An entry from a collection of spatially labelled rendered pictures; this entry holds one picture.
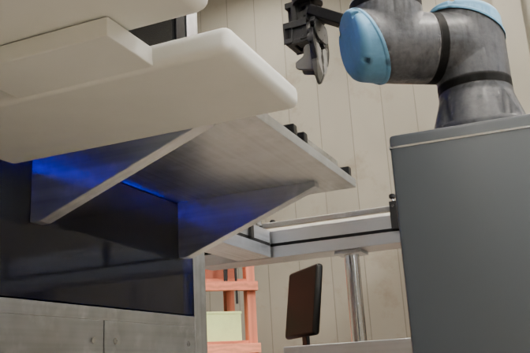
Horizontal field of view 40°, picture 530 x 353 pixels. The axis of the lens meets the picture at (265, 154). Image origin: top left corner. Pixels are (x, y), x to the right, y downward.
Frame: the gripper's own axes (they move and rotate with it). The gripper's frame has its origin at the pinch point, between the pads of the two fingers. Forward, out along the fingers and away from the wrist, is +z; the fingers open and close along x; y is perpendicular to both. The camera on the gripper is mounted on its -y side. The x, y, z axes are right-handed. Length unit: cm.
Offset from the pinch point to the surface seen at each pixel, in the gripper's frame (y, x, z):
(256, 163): 7.4, 19.5, 23.1
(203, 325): 39, -9, 51
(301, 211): 306, -667, -127
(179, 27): 38.4, -1.2, -23.8
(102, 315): 36, 32, 50
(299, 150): -2.9, 22.0, 23.1
